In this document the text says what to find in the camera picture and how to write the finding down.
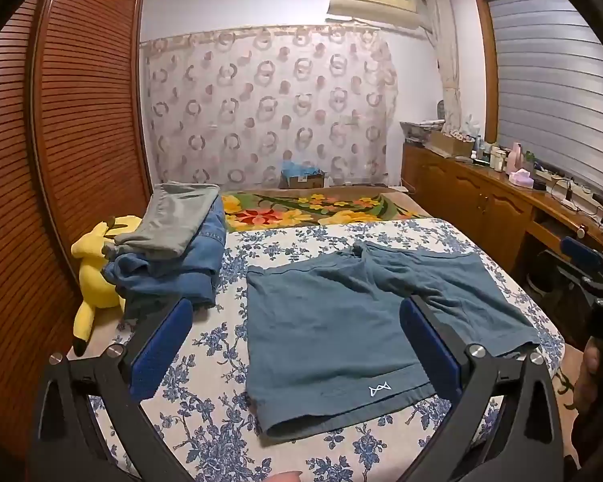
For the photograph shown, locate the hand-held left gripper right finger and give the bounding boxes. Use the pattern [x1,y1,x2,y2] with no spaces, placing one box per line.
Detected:
[399,294,578,482]

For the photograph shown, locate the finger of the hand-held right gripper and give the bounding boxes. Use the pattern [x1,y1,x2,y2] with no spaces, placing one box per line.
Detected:
[560,235,603,287]

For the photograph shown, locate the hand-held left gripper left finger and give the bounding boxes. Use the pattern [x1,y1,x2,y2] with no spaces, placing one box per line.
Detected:
[27,297,197,482]

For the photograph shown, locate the teal short pants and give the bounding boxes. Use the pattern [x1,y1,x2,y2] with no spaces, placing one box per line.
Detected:
[245,241,542,437]

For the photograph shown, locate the grey pants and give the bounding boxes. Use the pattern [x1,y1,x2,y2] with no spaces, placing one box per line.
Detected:
[115,182,221,257]

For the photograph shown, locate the person's right hand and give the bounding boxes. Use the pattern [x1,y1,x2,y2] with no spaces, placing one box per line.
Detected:
[570,334,603,413]

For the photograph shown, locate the yellow plush toy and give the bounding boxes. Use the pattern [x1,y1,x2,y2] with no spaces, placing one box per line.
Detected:
[70,215,144,357]

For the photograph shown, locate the blue jeans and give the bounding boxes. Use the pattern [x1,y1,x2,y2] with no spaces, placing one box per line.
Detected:
[103,196,227,319]

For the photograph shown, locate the wooden sideboard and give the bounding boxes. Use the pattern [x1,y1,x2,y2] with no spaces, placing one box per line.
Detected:
[401,143,603,287]

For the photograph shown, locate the grey window blind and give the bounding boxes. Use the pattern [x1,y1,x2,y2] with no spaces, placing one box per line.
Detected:
[487,0,603,206]

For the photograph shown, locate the open cardboard box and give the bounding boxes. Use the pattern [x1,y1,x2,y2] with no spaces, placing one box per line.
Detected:
[425,131,476,157]

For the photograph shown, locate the floral blanket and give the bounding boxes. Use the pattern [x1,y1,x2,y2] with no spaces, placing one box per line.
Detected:
[220,187,425,234]

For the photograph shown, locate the patterned storage basket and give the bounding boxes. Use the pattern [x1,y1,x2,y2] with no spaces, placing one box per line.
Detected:
[399,119,445,144]

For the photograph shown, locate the small cardboard box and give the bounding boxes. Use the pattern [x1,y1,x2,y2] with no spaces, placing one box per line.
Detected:
[280,173,327,190]

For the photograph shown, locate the beige tied curtain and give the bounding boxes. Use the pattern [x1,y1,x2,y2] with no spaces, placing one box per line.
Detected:
[425,0,463,134]

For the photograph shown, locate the wooden louvered wardrobe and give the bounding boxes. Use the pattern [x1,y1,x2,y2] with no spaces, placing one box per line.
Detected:
[0,0,154,463]

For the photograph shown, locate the beige air conditioner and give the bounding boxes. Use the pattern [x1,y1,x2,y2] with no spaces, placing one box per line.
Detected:
[326,0,425,33]

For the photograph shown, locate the wooden window frame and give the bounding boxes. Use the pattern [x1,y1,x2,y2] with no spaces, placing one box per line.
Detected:
[472,0,500,144]

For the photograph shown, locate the ring patterned curtain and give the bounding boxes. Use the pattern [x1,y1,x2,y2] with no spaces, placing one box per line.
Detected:
[141,25,400,192]

